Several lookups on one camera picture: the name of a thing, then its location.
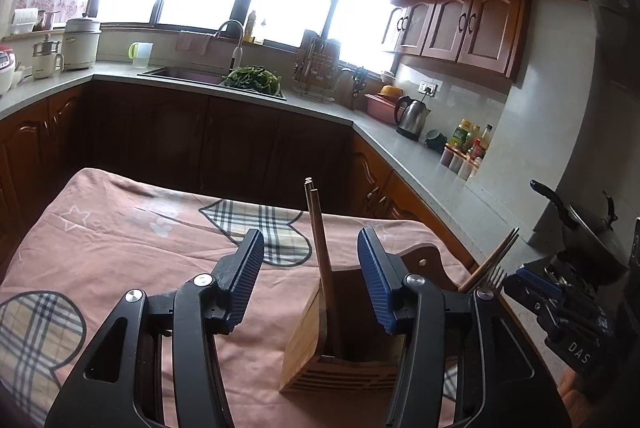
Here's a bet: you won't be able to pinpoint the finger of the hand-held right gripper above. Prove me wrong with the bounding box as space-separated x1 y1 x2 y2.
502 267 564 315

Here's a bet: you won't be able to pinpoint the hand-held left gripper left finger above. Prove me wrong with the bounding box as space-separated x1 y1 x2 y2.
45 228 266 428

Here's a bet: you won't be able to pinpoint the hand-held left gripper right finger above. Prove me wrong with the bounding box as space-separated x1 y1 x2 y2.
356 227 571 428

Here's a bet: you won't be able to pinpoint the brown wooden chopstick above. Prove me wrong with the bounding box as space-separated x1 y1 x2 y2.
465 227 521 290
457 234 518 295

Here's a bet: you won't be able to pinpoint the light wooden chopstick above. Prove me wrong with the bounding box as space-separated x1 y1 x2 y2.
309 189 344 355

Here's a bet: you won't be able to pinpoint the wooden utensil holder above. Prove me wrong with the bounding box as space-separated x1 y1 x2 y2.
278 245 459 395

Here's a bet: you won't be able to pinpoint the dark wooden chopstick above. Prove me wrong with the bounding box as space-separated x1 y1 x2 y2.
303 177 331 300

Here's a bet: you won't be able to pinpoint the person's right hand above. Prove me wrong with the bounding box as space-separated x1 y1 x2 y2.
556 368 608 428

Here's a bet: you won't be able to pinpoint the gas stove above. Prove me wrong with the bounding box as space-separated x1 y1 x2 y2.
510 253 632 309

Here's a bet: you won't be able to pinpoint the black wok with lid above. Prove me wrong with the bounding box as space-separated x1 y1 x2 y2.
529 179 632 285

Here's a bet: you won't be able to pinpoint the pink heart-print tablecloth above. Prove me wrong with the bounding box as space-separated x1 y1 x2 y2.
0 167 477 428

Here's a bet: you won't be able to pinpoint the green mug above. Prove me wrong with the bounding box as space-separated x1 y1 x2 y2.
424 129 449 154

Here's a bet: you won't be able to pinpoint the yellow-capped oil bottle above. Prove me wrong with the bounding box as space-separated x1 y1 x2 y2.
452 118 474 149

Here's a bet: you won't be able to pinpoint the steel electric kettle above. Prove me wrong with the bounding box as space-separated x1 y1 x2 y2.
393 95 432 142

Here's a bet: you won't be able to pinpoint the wooden lower cabinets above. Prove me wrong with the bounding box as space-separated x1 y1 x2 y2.
0 80 477 270

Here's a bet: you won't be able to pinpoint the pink plastic basin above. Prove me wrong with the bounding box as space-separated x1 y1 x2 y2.
363 92 401 125

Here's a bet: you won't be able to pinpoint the knife block with scissors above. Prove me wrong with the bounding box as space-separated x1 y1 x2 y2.
344 65 369 109

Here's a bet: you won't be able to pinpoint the green leafy vegetables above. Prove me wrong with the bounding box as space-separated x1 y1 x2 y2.
222 65 282 96

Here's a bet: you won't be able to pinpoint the kitchen sink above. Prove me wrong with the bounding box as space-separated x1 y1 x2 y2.
137 65 287 102

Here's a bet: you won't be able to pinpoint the metal dish rack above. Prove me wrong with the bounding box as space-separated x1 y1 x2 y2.
291 29 341 102

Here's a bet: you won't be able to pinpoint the chrome faucet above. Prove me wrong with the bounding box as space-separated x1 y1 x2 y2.
214 19 245 77

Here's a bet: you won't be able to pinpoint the pink towel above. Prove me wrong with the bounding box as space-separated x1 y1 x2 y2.
175 29 214 56

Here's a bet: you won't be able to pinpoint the steel range hood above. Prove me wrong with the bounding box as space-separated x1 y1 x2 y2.
577 0 640 110

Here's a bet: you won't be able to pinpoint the cream rice cooker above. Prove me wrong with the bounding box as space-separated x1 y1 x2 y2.
62 13 103 71

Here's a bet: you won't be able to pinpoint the white blender jug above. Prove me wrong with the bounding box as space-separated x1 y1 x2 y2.
30 35 65 80

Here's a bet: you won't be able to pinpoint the white and red cooker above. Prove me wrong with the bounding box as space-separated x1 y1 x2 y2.
0 44 17 97

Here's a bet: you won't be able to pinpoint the metal cup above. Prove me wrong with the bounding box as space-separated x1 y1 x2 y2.
34 9 61 31

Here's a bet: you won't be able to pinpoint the clear pitcher green handle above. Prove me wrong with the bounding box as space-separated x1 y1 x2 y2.
128 41 153 70

